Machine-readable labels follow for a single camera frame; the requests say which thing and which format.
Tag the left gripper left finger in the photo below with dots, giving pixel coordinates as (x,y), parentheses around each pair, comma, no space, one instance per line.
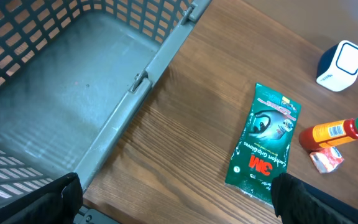
(56,202)

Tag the white barcode scanner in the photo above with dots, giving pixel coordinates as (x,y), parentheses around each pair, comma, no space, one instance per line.
(338,66)

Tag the red bottle green cap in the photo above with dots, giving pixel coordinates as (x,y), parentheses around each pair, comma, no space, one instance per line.
(328,135)

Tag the green 3M gloves packet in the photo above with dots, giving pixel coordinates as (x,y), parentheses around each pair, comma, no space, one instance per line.
(263,149)

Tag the grey plastic mesh basket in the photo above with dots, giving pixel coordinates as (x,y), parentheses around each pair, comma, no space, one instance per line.
(73,74)

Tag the pink tissue pack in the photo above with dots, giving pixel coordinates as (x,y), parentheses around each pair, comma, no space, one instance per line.
(327,160)

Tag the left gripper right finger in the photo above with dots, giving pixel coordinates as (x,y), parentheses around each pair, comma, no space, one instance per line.
(297,202)

